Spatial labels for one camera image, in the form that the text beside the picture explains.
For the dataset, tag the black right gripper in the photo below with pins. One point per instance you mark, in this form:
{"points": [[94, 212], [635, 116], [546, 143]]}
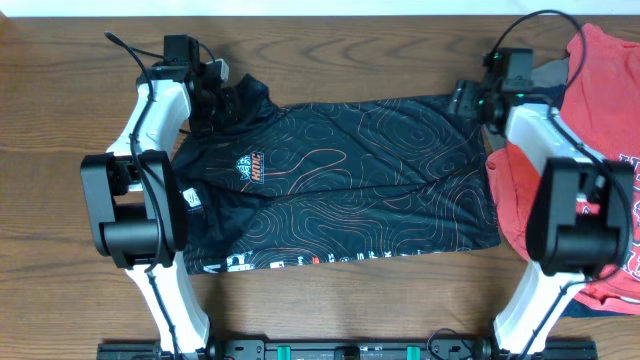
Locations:
{"points": [[461, 97]]}

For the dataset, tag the grey t-shirt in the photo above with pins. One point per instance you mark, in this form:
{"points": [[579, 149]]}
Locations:
{"points": [[551, 74]]}

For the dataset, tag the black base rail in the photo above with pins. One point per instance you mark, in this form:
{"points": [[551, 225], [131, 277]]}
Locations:
{"points": [[442, 345]]}

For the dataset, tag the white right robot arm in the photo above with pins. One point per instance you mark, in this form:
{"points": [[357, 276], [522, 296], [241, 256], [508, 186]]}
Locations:
{"points": [[580, 221]]}

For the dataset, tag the red printed t-shirt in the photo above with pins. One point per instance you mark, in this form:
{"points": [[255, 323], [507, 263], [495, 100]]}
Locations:
{"points": [[602, 108]]}

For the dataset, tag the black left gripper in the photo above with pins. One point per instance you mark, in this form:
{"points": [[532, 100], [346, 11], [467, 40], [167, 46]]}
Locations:
{"points": [[231, 114]]}

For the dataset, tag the black orange-patterned jersey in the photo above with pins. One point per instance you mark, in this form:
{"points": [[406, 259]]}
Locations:
{"points": [[279, 186]]}

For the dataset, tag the navy blue t-shirt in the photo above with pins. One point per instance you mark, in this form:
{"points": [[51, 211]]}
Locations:
{"points": [[576, 309]]}

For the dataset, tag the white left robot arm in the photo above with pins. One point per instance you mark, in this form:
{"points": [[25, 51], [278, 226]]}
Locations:
{"points": [[142, 220]]}

